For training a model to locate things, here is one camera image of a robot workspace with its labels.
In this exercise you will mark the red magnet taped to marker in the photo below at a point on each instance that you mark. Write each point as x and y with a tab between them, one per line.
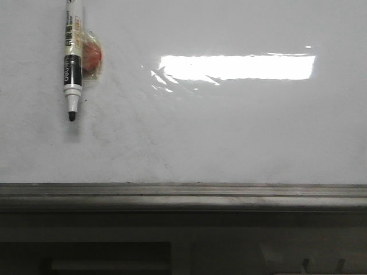
92	56

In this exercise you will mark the black and white whiteboard marker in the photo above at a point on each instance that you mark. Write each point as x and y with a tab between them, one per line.
73	56

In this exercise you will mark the white whiteboard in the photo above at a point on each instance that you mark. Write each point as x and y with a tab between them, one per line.
190	91

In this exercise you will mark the grey aluminium whiteboard tray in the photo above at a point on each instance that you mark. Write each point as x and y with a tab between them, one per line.
183	228

